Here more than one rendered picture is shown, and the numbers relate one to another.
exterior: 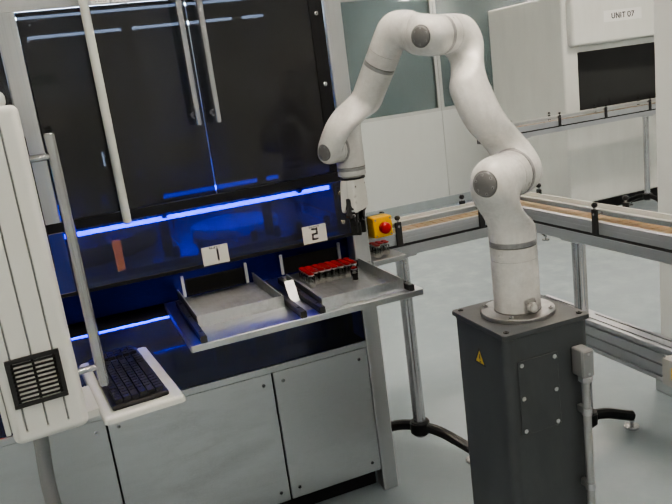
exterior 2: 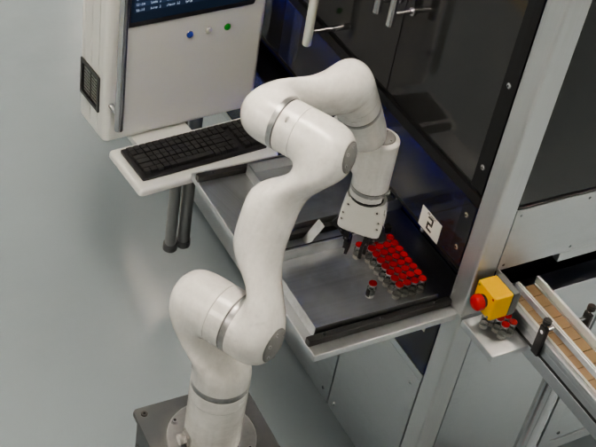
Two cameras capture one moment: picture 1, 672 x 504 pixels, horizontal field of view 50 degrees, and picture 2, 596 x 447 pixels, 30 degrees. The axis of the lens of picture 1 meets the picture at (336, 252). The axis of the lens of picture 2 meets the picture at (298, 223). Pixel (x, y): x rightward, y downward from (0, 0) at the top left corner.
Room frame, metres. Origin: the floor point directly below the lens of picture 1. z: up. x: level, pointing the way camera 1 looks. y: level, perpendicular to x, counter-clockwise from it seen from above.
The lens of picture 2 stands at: (1.50, -1.91, 2.73)
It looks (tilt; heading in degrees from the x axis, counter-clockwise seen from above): 40 degrees down; 75
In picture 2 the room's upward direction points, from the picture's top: 11 degrees clockwise
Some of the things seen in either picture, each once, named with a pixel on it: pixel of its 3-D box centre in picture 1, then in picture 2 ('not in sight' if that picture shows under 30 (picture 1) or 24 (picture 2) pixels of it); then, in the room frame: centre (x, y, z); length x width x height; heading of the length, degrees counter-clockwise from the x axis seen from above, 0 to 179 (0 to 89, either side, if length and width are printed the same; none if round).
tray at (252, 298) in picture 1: (228, 297); (324, 185); (2.15, 0.35, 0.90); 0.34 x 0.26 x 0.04; 20
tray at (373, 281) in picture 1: (342, 281); (350, 279); (2.16, -0.01, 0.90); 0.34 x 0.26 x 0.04; 20
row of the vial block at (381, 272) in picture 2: (332, 273); (381, 269); (2.24, 0.02, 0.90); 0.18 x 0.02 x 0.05; 110
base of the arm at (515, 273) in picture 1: (515, 278); (215, 410); (1.79, -0.45, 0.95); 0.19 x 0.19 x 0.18
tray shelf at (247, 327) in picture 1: (287, 298); (330, 239); (2.14, 0.17, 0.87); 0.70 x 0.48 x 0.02; 110
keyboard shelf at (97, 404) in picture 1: (113, 386); (188, 146); (1.81, 0.64, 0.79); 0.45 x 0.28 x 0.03; 25
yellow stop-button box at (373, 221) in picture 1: (379, 225); (495, 297); (2.46, -0.16, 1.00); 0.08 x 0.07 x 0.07; 20
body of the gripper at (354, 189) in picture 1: (354, 192); (364, 210); (2.12, -0.08, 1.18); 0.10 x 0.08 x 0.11; 153
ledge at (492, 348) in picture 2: (381, 256); (498, 333); (2.50, -0.16, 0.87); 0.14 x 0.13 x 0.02; 20
